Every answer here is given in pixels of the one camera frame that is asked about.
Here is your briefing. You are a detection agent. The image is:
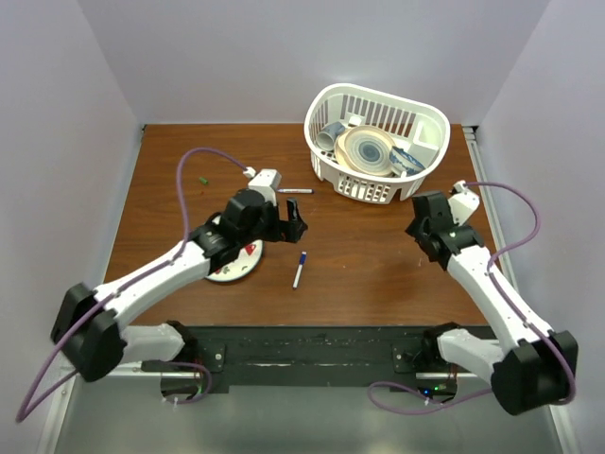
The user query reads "white pen blue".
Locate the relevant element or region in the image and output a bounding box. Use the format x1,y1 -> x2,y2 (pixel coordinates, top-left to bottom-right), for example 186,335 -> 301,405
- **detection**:
292,262 -> 303,289

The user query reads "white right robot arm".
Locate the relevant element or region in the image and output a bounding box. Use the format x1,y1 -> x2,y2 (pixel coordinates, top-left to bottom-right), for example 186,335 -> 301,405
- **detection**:
406,183 -> 579,415

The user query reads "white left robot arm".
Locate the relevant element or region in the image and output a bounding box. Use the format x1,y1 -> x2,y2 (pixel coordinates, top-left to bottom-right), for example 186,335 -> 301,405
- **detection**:
50,189 -> 308,382

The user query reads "purple capped pen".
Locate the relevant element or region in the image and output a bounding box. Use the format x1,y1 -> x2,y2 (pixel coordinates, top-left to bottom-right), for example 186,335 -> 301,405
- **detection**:
278,188 -> 315,194

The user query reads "watermelon pattern plate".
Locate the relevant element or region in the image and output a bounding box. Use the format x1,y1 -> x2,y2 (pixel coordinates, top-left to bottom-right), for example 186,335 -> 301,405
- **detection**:
206,240 -> 264,284

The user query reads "blue white mug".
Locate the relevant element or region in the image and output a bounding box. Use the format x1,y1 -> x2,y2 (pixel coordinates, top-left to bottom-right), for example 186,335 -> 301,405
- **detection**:
316,122 -> 346,151

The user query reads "beige ceramic plate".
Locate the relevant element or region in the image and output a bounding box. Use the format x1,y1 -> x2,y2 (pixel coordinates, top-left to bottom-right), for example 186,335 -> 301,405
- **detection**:
335,126 -> 395,177

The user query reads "white plastic dish basket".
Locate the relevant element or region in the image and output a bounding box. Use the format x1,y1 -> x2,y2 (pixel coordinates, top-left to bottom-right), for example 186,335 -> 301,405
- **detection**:
304,83 -> 451,204

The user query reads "blue white bowl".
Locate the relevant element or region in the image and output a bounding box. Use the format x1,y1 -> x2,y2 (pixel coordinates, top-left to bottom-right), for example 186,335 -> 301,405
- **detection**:
389,147 -> 425,177

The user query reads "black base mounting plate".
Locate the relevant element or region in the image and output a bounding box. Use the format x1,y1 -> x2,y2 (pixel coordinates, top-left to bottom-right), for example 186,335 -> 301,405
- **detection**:
127,324 -> 507,396

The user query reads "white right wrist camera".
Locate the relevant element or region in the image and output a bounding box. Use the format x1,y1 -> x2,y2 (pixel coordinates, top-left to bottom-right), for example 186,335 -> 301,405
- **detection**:
448,180 -> 480,226

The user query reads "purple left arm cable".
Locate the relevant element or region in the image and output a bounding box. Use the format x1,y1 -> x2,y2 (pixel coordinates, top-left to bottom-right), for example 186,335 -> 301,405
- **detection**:
14,148 -> 251,424

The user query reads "aluminium frame rail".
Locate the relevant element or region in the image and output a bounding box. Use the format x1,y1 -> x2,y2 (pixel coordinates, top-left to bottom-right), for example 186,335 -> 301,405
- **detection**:
462,126 -> 580,453

